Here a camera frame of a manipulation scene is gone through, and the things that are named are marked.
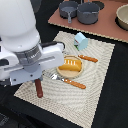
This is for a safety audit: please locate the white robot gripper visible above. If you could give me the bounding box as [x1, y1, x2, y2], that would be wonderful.
[0, 41, 65, 86]

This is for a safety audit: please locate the brown toy sausage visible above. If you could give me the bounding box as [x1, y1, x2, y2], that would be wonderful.
[35, 79, 43, 98]

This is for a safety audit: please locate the orange toy bread loaf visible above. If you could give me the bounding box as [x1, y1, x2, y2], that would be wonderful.
[59, 59, 82, 71]

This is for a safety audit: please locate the light blue toy milk carton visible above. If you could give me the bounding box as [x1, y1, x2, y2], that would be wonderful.
[74, 32, 88, 51]

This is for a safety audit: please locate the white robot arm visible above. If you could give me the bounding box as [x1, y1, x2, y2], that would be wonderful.
[0, 0, 64, 85]

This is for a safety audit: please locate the round beige toy plate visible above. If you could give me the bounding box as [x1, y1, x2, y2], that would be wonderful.
[57, 55, 84, 78]

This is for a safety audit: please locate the woven beige placemat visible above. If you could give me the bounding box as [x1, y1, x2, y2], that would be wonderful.
[15, 31, 114, 128]

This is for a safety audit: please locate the grey toy saucepan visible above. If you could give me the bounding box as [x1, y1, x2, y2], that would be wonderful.
[59, 1, 78, 23]

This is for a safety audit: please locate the grey toy pot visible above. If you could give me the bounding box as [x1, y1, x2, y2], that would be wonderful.
[77, 2, 100, 24]

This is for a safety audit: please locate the brown toy stove board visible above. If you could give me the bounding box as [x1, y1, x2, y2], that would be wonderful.
[48, 0, 128, 43]

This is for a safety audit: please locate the beige bowl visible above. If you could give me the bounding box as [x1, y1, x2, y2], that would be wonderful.
[116, 4, 128, 31]

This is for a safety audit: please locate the toy fork wooden handle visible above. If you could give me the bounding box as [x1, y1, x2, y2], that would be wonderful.
[50, 73, 87, 90]

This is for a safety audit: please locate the toy knife wooden handle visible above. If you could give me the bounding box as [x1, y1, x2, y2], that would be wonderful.
[63, 49, 100, 64]

